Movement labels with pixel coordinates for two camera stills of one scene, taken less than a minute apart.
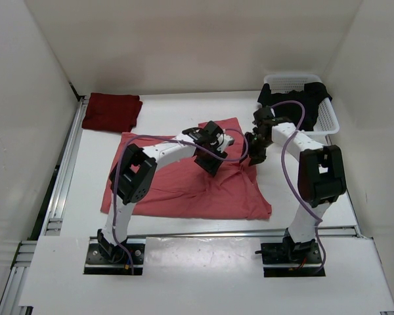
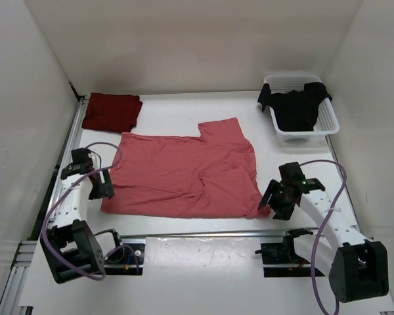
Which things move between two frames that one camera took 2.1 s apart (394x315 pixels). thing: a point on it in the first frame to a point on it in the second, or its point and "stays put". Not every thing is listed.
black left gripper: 210,167 to 105,189
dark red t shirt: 112,112 stays put
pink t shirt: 182,188 stays put
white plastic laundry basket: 327,121 stays put
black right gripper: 256,157 to 282,212
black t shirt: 312,96 stays put
